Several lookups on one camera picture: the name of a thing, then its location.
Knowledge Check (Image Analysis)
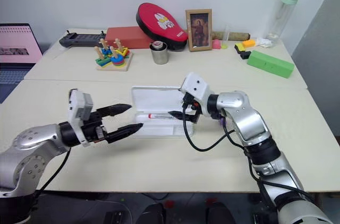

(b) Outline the wooden colourful peg stacking toy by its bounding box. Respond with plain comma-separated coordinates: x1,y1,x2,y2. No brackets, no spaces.
93,38,134,72

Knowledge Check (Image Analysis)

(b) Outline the clear bottle with green lid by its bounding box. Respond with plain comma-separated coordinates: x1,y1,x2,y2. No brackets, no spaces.
266,0,302,42

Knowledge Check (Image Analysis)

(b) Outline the wooden framed portrait picture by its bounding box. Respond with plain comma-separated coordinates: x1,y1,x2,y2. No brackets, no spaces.
185,8,214,53

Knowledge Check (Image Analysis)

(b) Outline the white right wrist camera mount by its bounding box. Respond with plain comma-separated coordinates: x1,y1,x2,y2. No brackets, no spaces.
178,72,214,116

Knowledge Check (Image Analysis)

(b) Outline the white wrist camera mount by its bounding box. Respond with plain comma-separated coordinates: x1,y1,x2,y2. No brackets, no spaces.
68,89,95,147
178,72,214,116

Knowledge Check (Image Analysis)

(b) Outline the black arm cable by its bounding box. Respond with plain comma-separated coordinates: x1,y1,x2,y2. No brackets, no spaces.
36,147,72,197
181,96,317,209

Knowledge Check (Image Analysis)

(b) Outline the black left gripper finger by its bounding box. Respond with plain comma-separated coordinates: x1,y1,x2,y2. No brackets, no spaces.
96,104,133,118
106,123,145,144

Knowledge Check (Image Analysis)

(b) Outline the brown rolled log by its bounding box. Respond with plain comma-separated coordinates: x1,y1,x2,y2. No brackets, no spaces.
211,30,251,41

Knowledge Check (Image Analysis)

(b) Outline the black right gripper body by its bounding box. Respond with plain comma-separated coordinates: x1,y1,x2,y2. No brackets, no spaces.
183,92,200,124

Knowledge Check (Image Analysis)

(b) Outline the open laptop computer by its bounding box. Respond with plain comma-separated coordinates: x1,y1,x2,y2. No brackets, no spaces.
0,23,44,105

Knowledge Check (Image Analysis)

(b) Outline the stainless steel cup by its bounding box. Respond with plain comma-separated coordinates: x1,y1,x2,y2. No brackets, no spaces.
149,41,170,65

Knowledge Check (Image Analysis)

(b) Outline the red and black punching pad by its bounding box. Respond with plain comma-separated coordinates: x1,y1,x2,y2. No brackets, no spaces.
135,2,189,52

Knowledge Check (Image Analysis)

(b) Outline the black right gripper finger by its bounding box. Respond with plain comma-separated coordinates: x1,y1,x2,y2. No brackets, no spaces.
167,110,187,121

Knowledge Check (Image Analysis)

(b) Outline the white marker with red cap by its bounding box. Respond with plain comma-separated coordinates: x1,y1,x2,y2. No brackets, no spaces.
144,113,184,120

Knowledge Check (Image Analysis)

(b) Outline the yellow and black block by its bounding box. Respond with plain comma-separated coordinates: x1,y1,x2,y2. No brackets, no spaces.
234,43,247,55

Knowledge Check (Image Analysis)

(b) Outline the red rectangular box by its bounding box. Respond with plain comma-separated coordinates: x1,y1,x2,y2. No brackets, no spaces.
104,26,155,50

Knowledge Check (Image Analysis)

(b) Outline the white crumpled tissue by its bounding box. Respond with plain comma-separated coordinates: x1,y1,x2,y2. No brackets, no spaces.
255,37,275,48

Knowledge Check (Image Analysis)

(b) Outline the white plastic pencil case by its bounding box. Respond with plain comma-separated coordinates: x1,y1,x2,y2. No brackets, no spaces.
130,85,199,138

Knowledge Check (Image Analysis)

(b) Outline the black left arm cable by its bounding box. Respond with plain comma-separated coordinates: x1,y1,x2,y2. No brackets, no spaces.
36,147,72,197

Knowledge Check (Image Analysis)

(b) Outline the green rectangular box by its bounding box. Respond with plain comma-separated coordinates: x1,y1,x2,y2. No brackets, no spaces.
246,49,295,79

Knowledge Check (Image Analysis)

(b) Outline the black handheld controller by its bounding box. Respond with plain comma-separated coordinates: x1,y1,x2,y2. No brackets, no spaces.
58,30,108,49

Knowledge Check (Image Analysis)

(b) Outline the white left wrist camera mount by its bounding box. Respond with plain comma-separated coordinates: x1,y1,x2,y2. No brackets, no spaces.
68,89,95,147

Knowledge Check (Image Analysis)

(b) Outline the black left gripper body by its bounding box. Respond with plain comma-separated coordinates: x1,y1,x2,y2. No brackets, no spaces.
80,108,109,144

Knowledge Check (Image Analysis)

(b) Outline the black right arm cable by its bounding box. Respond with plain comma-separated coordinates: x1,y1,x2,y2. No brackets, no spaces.
181,96,317,209

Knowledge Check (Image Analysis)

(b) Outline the dark rounded shape under table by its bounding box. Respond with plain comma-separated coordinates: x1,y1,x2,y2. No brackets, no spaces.
137,202,177,224

